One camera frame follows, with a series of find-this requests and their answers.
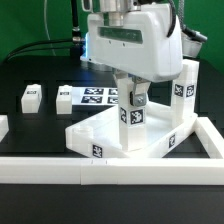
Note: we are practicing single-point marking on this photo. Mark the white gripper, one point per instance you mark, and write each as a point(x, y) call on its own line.
point(140, 47)

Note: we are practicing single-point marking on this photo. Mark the white desk top tray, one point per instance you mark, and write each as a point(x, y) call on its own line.
point(102, 135)

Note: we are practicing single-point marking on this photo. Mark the fiducial marker sheet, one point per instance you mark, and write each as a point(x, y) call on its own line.
point(94, 96)

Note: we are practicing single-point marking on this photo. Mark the white right fence bar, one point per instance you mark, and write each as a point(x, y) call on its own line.
point(210, 138)

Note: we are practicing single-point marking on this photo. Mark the white left fence block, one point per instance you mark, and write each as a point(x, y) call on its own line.
point(3, 126)

